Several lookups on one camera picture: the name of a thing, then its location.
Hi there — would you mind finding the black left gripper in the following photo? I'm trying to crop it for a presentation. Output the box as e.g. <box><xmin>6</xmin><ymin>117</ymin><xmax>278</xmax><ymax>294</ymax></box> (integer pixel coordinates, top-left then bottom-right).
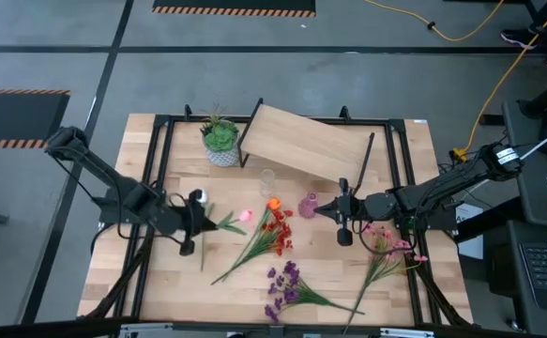
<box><xmin>167</xmin><ymin>188</ymin><xmax>219</xmax><ymax>257</ymax></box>

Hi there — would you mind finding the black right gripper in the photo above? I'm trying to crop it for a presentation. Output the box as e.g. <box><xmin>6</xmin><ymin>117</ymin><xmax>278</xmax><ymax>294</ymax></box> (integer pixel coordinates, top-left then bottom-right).
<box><xmin>313</xmin><ymin>177</ymin><xmax>368</xmax><ymax>248</ymax></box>

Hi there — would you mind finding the pink glass vase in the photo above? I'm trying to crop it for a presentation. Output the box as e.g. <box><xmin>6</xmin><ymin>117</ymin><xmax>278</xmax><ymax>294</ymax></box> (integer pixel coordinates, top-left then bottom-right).
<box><xmin>297</xmin><ymin>191</ymin><xmax>320</xmax><ymax>220</ymax></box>

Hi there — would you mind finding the red artificial flower bunch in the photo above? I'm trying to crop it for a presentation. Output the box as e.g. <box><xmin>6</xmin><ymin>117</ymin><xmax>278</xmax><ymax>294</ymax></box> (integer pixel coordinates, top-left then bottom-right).
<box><xmin>210</xmin><ymin>208</ymin><xmax>296</xmax><ymax>286</ymax></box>

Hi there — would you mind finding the orange artificial tulip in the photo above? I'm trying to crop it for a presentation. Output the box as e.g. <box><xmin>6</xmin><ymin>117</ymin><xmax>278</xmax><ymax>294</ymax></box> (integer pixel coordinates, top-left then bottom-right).
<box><xmin>223</xmin><ymin>197</ymin><xmax>282</xmax><ymax>271</ymax></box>

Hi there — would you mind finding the clear glass vase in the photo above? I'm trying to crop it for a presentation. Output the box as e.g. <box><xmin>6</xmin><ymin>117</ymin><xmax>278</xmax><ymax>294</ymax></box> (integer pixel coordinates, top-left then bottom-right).
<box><xmin>259</xmin><ymin>168</ymin><xmax>277</xmax><ymax>199</ymax></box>

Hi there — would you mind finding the purple artificial flower bunch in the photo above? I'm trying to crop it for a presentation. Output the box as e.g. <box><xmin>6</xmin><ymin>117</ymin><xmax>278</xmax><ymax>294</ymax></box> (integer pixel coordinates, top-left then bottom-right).
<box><xmin>263</xmin><ymin>260</ymin><xmax>366</xmax><ymax>325</ymax></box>

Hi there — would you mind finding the pink artificial blossom bunch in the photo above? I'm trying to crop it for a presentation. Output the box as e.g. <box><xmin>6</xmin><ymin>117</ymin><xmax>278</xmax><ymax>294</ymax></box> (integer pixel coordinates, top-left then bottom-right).
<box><xmin>342</xmin><ymin>223</ymin><xmax>430</xmax><ymax>335</ymax></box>

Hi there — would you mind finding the succulent in patterned pot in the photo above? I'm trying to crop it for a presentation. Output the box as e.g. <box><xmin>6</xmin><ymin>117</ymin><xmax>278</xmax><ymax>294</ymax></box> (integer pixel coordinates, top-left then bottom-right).
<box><xmin>199</xmin><ymin>105</ymin><xmax>240</xmax><ymax>168</ymax></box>

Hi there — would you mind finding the white paper sign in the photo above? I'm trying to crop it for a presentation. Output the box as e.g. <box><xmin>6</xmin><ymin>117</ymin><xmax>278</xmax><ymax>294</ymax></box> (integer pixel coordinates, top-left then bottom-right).
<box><xmin>455</xmin><ymin>202</ymin><xmax>485</xmax><ymax>260</ymax></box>

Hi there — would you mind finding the dark grey desk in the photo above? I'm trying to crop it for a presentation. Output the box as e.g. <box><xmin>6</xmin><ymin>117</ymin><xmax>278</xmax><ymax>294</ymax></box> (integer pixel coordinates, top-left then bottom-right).
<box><xmin>482</xmin><ymin>220</ymin><xmax>547</xmax><ymax>338</ymax></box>

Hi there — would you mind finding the dark grey side table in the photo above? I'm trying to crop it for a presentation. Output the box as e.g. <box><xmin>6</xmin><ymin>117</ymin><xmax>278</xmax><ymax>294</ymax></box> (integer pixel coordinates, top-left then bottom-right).
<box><xmin>502</xmin><ymin>100</ymin><xmax>547</xmax><ymax>230</ymax></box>

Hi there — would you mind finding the black hazard-striped floor mat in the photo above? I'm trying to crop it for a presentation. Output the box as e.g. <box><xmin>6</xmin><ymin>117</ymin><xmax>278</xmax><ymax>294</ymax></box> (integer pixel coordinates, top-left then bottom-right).
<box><xmin>152</xmin><ymin>0</ymin><xmax>317</xmax><ymax>19</ymax></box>
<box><xmin>0</xmin><ymin>88</ymin><xmax>71</xmax><ymax>150</ymax></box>

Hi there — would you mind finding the black stand base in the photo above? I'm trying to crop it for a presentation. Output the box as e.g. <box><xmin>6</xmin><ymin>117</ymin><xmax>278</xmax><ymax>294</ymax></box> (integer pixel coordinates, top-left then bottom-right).
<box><xmin>478</xmin><ymin>69</ymin><xmax>547</xmax><ymax>127</ymax></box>

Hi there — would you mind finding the black metal table frame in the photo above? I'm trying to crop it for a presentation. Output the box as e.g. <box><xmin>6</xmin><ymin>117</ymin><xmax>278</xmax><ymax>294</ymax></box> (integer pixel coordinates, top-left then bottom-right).
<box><xmin>84</xmin><ymin>103</ymin><xmax>474</xmax><ymax>330</ymax></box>

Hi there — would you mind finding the silver aluminium rail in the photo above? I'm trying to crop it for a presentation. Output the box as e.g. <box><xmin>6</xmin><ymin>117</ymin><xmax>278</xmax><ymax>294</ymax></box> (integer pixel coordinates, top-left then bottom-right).
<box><xmin>117</xmin><ymin>322</ymin><xmax>436</xmax><ymax>338</ymax></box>

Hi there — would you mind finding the yellow extension cable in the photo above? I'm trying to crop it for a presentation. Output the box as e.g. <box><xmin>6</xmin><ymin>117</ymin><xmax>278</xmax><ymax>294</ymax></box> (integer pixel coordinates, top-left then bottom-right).
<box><xmin>364</xmin><ymin>0</ymin><xmax>507</xmax><ymax>42</ymax></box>
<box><xmin>450</xmin><ymin>0</ymin><xmax>547</xmax><ymax>163</ymax></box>

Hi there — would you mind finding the white cable sleeve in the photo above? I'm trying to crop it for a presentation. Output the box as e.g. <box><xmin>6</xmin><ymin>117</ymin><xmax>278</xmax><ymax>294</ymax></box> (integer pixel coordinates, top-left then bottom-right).
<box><xmin>519</xmin><ymin>120</ymin><xmax>547</xmax><ymax>161</ymax></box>

